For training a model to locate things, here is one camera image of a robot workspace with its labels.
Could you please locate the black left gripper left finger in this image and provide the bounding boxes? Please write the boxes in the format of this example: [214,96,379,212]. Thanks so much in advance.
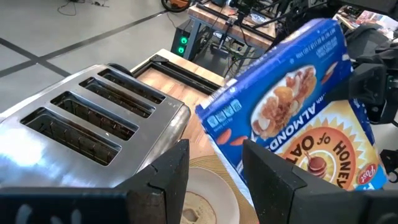
[115,139,191,224]

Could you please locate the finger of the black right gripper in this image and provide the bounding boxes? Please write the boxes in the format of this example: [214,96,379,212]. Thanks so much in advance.
[349,63,388,105]

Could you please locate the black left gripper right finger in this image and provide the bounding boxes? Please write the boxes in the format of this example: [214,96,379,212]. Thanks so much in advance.
[242,139,356,224]

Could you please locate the almond cereal box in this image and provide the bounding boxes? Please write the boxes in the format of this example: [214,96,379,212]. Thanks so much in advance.
[195,17,389,205]

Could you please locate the round woven straw placemat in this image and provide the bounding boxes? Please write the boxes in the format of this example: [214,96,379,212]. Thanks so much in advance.
[188,154,259,224]

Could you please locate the white plate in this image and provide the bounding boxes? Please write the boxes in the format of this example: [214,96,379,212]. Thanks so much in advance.
[183,167,241,224]

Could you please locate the black computer with green lights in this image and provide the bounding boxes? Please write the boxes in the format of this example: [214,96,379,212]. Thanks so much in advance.
[170,19,200,62]

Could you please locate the silver four-slot toaster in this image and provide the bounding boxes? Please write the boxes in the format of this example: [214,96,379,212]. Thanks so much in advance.
[0,63,192,189]

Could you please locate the orange and black reel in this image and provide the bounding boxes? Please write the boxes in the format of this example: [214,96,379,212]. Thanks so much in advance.
[160,0,192,13]

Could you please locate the wooden workbench with black frame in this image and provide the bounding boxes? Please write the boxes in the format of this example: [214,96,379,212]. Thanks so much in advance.
[187,1,277,60]

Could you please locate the black floor cable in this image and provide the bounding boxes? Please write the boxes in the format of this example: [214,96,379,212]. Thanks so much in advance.
[57,0,109,16]

